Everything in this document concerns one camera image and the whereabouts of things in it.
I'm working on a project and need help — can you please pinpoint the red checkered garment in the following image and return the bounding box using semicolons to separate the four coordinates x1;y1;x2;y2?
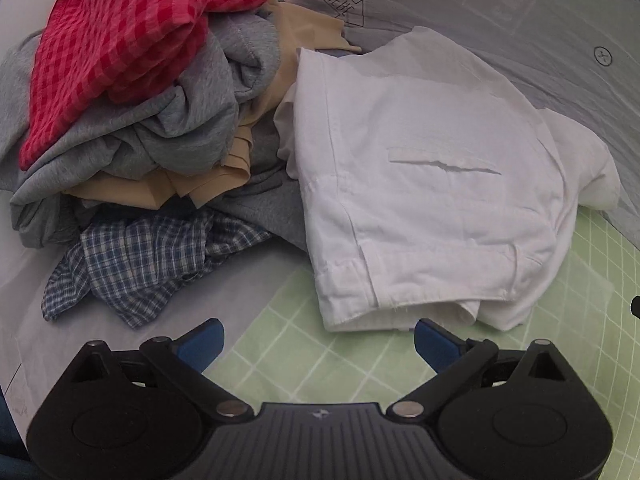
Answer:
18;0;267;170

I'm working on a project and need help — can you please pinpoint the tan garment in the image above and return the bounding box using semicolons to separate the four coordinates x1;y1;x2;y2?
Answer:
64;0;361;210

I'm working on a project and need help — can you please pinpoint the blue plaid garment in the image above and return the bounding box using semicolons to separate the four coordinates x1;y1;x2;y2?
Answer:
41;209;271;328

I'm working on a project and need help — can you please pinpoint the white shirt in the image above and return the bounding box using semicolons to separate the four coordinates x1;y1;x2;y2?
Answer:
274;27;622;332

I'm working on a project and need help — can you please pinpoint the grey knit garment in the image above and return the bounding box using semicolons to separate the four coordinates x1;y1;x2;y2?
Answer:
1;8;306;249

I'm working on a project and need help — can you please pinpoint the green grid cutting mat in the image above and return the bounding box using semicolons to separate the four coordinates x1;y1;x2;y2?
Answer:
205;209;639;479

